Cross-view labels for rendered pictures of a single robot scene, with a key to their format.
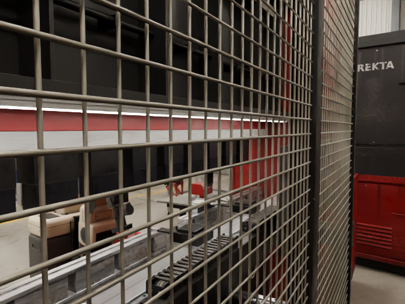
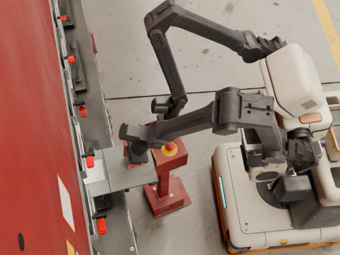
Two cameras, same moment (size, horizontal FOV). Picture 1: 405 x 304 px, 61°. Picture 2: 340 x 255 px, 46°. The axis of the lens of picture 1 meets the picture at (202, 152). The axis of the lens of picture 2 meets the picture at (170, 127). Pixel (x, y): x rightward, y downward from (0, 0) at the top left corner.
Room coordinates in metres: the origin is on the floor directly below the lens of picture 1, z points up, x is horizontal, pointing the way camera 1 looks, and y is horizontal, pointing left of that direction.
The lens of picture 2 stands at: (2.48, -0.21, 2.39)
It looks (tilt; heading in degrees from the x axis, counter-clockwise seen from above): 61 degrees down; 133
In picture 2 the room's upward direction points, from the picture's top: 2 degrees clockwise
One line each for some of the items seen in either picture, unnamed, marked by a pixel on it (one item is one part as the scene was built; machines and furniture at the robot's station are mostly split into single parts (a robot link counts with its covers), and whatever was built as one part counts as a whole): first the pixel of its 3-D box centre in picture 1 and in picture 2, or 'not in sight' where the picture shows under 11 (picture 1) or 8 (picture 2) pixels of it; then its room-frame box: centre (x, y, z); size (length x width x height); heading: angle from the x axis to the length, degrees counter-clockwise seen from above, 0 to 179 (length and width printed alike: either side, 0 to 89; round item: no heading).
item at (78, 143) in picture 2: (209, 155); (66, 151); (1.88, -0.04, 1.26); 0.15 x 0.09 x 0.17; 150
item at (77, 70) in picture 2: not in sight; (76, 66); (1.36, 0.32, 0.89); 0.30 x 0.05 x 0.03; 150
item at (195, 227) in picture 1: (176, 230); not in sight; (1.31, 0.10, 1.01); 0.26 x 0.12 x 0.05; 60
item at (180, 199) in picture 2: not in sight; (167, 194); (1.90, 0.41, 0.06); 0.25 x 0.20 x 0.12; 69
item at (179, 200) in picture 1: (184, 200); (118, 167); (1.93, 0.10, 1.00); 0.26 x 0.18 x 0.01; 60
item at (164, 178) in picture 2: not in sight; (163, 174); (1.89, 0.38, 0.39); 0.05 x 0.05 x 0.54; 69
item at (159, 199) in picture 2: not in sight; (162, 192); (1.89, 0.38, 0.13); 0.10 x 0.10 x 0.01; 69
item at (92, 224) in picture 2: (225, 153); (76, 212); (2.05, -0.14, 1.26); 0.15 x 0.09 x 0.17; 150
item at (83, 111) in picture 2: not in sight; (80, 109); (1.75, 0.11, 1.20); 0.04 x 0.02 x 0.10; 60
